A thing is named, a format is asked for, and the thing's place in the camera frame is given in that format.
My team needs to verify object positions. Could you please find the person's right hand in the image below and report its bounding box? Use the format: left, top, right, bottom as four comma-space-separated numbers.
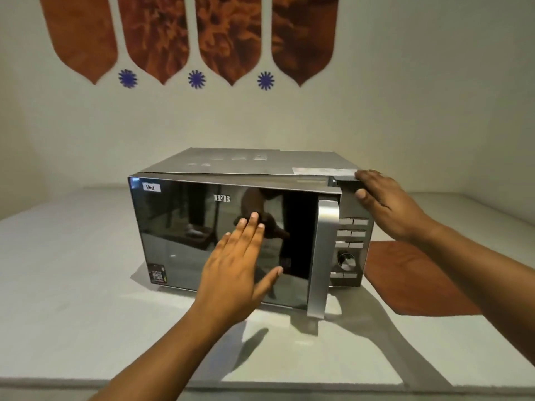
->
354, 169, 440, 243

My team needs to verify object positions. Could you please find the person's left hand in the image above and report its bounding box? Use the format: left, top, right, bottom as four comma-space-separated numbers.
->
193, 211, 285, 327

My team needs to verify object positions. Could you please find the silver black microwave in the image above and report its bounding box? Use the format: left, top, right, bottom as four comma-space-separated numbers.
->
128, 147, 375, 319

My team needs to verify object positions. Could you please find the person's right forearm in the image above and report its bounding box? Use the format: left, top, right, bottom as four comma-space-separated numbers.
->
417, 221, 535, 366

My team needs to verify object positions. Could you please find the person's left forearm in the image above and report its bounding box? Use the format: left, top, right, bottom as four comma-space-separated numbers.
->
90, 304, 252, 401

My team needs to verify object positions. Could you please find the brown pointed table mat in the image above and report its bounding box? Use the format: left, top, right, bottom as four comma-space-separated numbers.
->
362, 239, 484, 317

